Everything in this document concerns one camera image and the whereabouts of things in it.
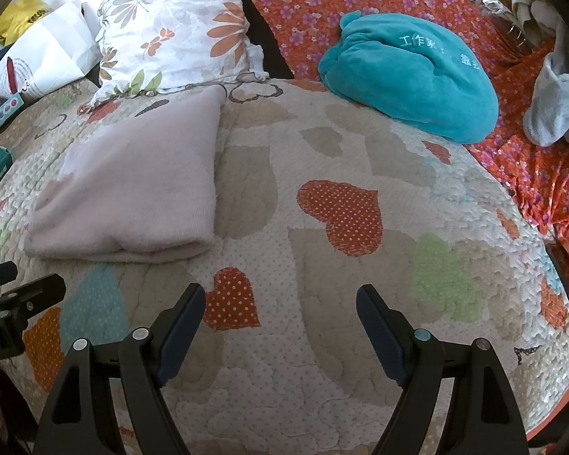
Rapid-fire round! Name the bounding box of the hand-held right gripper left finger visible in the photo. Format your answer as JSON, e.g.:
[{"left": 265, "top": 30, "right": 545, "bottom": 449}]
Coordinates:
[{"left": 32, "top": 283, "right": 206, "bottom": 455}]

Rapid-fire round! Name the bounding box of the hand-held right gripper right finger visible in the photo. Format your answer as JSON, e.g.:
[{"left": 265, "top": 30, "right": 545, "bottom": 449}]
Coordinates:
[{"left": 355, "top": 284, "right": 529, "bottom": 455}]

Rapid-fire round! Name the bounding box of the pale pink small garment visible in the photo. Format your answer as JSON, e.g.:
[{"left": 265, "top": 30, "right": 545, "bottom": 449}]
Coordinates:
[{"left": 24, "top": 86, "right": 225, "bottom": 264}]

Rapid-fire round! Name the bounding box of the colourful patterned box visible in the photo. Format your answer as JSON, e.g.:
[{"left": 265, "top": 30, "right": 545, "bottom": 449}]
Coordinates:
[{"left": 0, "top": 92, "right": 25, "bottom": 142}]

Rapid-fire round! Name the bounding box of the heart patterned quilt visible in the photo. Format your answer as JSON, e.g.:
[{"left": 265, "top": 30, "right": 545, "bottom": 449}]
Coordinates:
[{"left": 0, "top": 78, "right": 569, "bottom": 455}]

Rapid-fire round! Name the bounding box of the white paper bag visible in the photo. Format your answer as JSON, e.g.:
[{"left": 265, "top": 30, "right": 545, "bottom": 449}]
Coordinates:
[{"left": 0, "top": 1, "right": 103, "bottom": 103}]

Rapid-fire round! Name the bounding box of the teal plush cushion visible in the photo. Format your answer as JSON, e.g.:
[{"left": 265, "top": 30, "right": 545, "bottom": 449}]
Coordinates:
[{"left": 319, "top": 11, "right": 500, "bottom": 144}]

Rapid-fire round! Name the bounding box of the yellow plastic bag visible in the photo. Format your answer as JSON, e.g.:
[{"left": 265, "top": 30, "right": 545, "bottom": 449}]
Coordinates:
[{"left": 0, "top": 0, "right": 51, "bottom": 48}]

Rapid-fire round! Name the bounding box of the grey cloth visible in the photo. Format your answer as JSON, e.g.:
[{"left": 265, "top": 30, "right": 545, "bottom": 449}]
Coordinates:
[{"left": 524, "top": 50, "right": 569, "bottom": 149}]

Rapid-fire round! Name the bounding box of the floral white pillow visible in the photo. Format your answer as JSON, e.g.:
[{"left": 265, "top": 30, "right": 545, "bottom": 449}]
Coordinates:
[{"left": 92, "top": 0, "right": 269, "bottom": 105}]

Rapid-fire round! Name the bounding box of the orange floral bed sheet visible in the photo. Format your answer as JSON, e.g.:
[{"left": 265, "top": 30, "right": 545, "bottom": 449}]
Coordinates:
[{"left": 247, "top": 0, "right": 569, "bottom": 316}]

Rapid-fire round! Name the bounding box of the cream cloth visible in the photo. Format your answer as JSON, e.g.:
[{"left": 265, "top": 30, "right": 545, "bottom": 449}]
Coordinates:
[{"left": 511, "top": 0, "right": 564, "bottom": 44}]

